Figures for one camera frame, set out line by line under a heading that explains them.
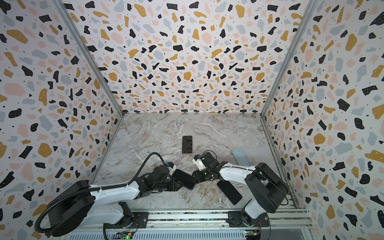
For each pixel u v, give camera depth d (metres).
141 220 0.73
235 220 0.73
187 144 1.01
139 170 0.63
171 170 0.79
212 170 0.70
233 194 0.83
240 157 0.98
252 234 0.72
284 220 0.76
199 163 0.82
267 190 0.45
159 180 0.68
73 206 0.42
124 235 0.70
